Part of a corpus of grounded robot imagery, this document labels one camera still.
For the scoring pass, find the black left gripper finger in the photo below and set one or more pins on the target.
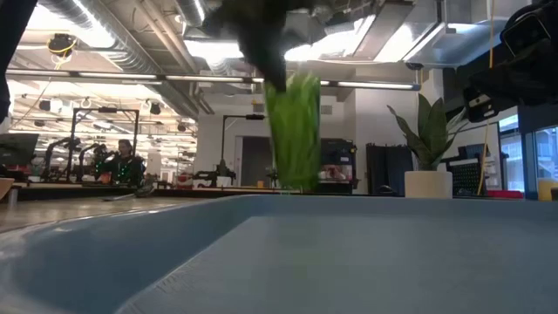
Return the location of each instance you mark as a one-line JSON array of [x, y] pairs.
[[272, 70]]

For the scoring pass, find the green ribbed glass cup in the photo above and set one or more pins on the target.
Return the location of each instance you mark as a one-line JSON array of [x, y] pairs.
[[294, 139]]

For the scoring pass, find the blue plastic tray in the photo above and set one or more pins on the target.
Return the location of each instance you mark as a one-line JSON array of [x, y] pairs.
[[305, 261]]

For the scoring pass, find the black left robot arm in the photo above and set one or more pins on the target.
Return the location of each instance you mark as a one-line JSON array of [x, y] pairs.
[[13, 43]]

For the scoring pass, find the black background robot arm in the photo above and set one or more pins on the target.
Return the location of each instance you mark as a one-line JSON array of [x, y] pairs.
[[218, 176]]

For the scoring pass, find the black equipment cart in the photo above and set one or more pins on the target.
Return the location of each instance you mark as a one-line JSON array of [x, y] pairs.
[[338, 157]]

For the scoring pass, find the black pegboard cart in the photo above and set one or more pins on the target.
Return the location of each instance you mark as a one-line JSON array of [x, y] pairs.
[[466, 174]]

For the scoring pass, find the yellow bin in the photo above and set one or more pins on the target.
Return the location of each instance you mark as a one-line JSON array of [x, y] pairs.
[[547, 189]]

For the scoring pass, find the red box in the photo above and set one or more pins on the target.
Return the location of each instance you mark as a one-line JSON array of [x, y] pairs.
[[505, 194]]

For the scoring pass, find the green plant in white pot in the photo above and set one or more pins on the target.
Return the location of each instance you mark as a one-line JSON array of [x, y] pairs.
[[429, 185]]

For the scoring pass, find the long ceiling light bar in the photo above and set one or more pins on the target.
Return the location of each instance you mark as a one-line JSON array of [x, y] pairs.
[[117, 75]]

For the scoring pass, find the black cabinet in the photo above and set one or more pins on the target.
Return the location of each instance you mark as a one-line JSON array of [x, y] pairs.
[[388, 170]]

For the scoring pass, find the person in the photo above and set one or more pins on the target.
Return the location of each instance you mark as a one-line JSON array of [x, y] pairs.
[[124, 165]]

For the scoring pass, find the black computer monitor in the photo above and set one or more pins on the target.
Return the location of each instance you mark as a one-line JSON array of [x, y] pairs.
[[17, 149]]

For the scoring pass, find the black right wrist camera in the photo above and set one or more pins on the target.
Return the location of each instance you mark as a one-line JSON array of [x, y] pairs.
[[525, 32]]

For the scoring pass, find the black robot rig frame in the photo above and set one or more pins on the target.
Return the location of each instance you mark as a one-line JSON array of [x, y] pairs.
[[255, 117], [106, 110]]

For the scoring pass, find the silver ceiling duct box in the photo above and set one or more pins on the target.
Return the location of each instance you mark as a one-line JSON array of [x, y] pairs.
[[457, 43]]

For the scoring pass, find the silver spiral air duct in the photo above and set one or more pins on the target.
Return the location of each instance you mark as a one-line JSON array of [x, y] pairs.
[[131, 56]]

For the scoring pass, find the black aluminium table frame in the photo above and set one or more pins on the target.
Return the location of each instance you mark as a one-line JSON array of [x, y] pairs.
[[196, 193]]

